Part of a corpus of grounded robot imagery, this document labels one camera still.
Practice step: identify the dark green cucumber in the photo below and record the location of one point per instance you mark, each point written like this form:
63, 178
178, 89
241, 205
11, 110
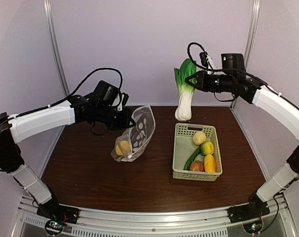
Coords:
192, 158

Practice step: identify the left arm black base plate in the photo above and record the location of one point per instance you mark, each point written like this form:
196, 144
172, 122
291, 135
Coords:
60, 213

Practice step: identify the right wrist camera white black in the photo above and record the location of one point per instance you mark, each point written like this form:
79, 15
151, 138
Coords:
207, 63

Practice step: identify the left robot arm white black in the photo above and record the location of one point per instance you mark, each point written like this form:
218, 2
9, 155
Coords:
106, 104

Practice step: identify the orange yellow corn bread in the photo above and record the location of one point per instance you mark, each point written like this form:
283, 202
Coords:
210, 164

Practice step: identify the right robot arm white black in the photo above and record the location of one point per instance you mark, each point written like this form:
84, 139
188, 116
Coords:
234, 79

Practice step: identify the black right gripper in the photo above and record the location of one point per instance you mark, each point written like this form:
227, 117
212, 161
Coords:
201, 82

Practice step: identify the right round circuit board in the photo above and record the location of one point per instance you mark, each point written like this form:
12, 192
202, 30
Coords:
253, 228

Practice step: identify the brown potato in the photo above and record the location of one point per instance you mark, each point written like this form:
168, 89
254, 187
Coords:
197, 166

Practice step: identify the left round circuit board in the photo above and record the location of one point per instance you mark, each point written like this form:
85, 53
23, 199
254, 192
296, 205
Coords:
53, 227

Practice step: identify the clear polka dot zip bag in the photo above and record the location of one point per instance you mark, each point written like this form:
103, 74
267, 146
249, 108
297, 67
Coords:
138, 136

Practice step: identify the yellow green lemon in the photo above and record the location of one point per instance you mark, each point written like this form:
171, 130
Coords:
207, 148

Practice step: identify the green perforated plastic basket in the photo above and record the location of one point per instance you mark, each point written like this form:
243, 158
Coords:
184, 147

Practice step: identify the aluminium frame post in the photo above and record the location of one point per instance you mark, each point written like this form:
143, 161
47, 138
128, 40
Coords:
54, 46
253, 27

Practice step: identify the left aluminium frame post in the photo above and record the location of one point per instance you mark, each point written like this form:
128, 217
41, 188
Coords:
54, 46

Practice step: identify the front aluminium rail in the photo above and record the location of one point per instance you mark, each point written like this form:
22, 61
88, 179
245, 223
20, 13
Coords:
214, 222

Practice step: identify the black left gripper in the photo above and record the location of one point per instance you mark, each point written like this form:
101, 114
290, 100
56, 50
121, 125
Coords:
125, 122

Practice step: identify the round circuit board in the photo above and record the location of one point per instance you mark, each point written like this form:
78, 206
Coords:
53, 227
253, 228

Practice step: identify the right aluminium frame post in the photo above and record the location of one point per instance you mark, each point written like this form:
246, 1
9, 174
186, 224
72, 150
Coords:
253, 27

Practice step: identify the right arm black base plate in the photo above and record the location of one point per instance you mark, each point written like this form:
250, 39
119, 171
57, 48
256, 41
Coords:
244, 213

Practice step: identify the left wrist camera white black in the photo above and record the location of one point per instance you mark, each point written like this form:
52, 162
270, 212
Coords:
121, 101

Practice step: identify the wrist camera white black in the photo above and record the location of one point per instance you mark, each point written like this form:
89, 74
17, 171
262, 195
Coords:
121, 101
207, 63

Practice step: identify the green white bok choy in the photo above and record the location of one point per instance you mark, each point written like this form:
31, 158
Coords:
186, 91

